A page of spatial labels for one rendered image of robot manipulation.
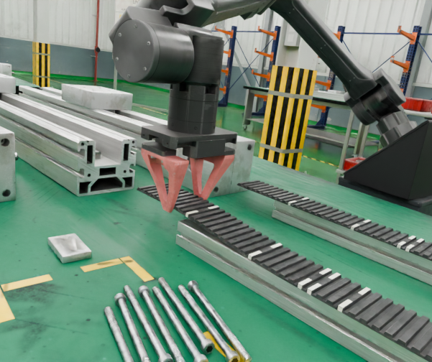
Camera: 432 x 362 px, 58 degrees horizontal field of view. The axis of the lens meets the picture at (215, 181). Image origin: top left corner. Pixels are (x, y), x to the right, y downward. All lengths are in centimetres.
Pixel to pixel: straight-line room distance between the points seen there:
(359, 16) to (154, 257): 919
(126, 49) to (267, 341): 29
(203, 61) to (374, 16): 893
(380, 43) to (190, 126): 875
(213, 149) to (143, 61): 13
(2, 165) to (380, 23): 889
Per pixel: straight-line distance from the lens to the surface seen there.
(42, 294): 39
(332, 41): 93
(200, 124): 44
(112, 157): 66
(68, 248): 45
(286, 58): 415
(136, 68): 39
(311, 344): 36
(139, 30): 39
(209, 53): 44
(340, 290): 38
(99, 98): 97
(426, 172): 93
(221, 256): 44
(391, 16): 920
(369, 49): 924
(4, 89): 115
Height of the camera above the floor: 99
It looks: 16 degrees down
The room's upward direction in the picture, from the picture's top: 7 degrees clockwise
